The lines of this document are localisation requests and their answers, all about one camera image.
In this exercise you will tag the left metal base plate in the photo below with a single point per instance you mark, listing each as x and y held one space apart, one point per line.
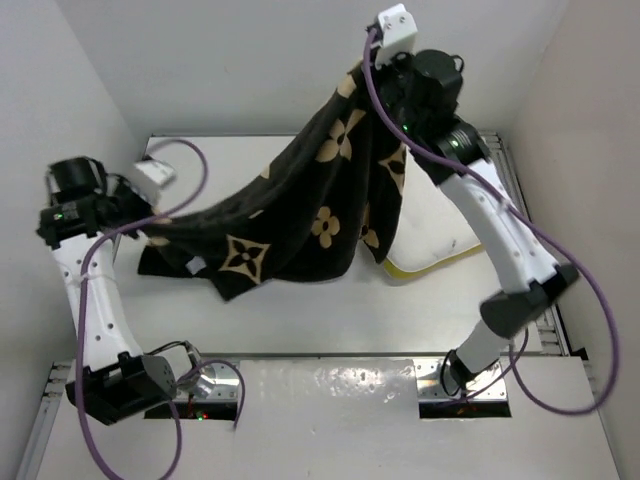
208 381

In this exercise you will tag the black pillowcase with beige flowers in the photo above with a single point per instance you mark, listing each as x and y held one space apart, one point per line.
339 183

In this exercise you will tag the aluminium table frame rail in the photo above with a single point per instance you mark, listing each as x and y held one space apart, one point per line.
548 326

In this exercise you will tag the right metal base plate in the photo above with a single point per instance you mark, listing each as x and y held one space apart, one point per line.
489 385

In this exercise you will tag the white pillow with yellow edge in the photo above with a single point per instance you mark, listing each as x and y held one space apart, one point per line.
431 232

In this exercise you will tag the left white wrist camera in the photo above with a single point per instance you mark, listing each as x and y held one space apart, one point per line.
151 176

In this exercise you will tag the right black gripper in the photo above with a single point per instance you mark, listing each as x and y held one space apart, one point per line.
399 60

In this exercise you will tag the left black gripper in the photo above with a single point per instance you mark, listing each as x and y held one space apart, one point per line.
123 188

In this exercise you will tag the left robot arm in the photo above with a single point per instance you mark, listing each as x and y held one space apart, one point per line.
119 380

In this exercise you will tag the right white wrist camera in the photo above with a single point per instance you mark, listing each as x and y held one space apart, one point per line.
396 30

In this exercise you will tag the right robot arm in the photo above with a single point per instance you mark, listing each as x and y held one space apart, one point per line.
531 279

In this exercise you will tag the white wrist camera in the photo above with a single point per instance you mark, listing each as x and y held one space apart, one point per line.
151 176
396 30

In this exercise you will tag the metal base plate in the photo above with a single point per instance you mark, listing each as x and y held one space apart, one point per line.
489 385
208 381

